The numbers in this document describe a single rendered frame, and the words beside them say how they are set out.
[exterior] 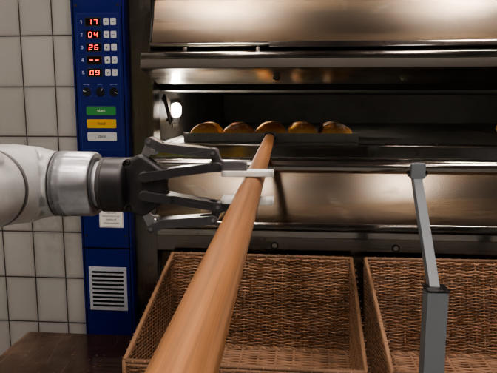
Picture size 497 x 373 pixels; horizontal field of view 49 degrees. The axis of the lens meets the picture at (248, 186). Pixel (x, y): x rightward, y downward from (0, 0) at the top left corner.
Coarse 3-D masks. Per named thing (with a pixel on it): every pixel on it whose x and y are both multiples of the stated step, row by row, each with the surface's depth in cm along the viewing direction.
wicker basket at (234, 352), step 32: (192, 256) 166; (256, 256) 164; (288, 256) 163; (320, 256) 162; (160, 288) 151; (256, 288) 163; (320, 288) 161; (352, 288) 153; (160, 320) 153; (256, 320) 162; (288, 320) 161; (320, 320) 161; (352, 320) 149; (128, 352) 126; (224, 352) 158; (256, 352) 158; (288, 352) 158; (320, 352) 159; (352, 352) 148
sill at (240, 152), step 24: (192, 144) 164; (216, 144) 164; (240, 144) 163; (288, 144) 162; (312, 144) 162; (336, 144) 162; (360, 144) 162; (384, 144) 162; (408, 144) 162; (432, 144) 162; (456, 144) 162; (480, 144) 162
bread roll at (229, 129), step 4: (232, 124) 175; (236, 124) 174; (240, 124) 174; (244, 124) 175; (228, 128) 174; (232, 128) 174; (236, 128) 173; (240, 128) 173; (244, 128) 174; (248, 128) 174; (224, 132) 175; (228, 132) 174; (232, 132) 173; (236, 132) 173; (240, 132) 173; (244, 132) 173; (248, 132) 174; (252, 132) 175
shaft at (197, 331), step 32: (256, 160) 92; (256, 192) 64; (224, 224) 46; (224, 256) 36; (192, 288) 31; (224, 288) 31; (192, 320) 26; (224, 320) 28; (160, 352) 23; (192, 352) 23
